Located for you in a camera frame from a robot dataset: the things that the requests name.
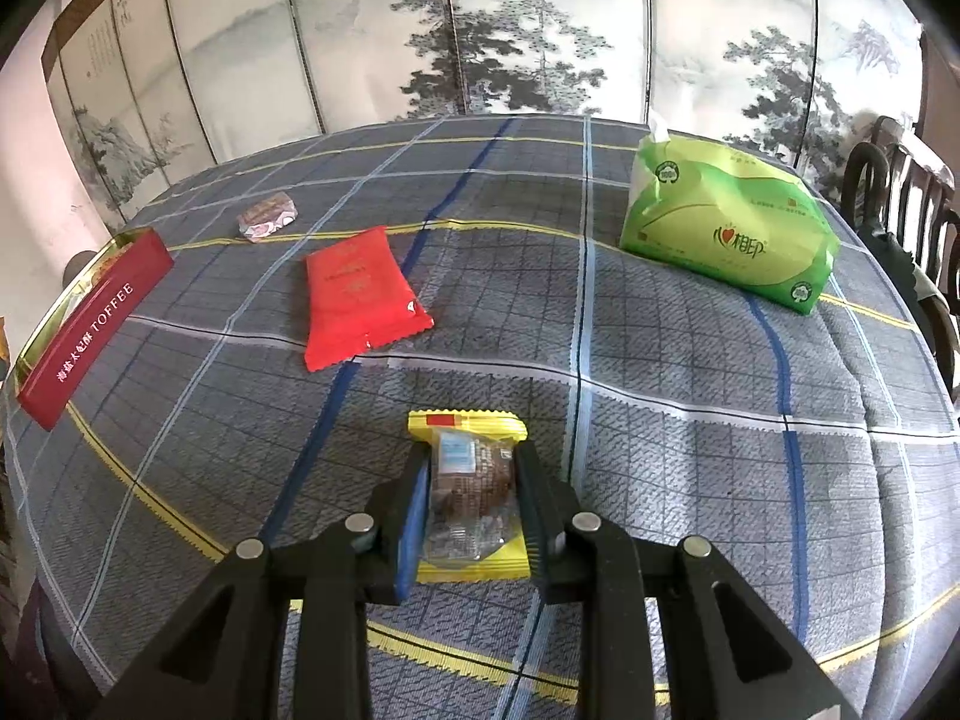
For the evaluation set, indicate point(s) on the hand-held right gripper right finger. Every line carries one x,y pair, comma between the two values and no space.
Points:
529,517

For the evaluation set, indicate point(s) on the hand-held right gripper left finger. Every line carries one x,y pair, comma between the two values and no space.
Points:
411,540

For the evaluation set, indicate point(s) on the red tin box gold inside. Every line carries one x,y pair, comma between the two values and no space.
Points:
90,330

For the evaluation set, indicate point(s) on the blue plaid tablecloth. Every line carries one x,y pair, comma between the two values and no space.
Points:
675,465

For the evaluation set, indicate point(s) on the red snack packet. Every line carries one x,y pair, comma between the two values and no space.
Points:
360,292

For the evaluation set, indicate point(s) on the small pink snack packet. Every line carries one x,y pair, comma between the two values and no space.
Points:
266,217

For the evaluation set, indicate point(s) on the green tissue pack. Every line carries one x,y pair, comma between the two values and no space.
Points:
720,217

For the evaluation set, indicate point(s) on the dark wooden chair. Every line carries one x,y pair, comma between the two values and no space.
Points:
900,187

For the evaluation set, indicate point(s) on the round stone disc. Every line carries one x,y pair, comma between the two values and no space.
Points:
75,266

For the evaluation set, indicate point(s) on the landscape painted folding screen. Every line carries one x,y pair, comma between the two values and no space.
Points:
375,30

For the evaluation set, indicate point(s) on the yellow snack packet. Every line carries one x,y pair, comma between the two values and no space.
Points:
469,480

